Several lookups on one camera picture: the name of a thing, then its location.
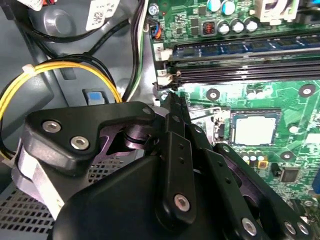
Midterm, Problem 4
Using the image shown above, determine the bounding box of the silver green CPU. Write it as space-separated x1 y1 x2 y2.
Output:
231 112 280 148

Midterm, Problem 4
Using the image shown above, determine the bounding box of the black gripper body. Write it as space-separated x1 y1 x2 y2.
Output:
51 122 241 240

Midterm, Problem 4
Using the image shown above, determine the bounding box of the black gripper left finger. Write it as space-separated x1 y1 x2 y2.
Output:
11 91 199 231

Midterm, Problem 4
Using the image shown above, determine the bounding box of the metal locking lever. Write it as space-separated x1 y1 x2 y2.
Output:
188 106 223 120

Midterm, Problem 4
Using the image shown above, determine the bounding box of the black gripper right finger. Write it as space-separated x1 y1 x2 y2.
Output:
178 95 318 240

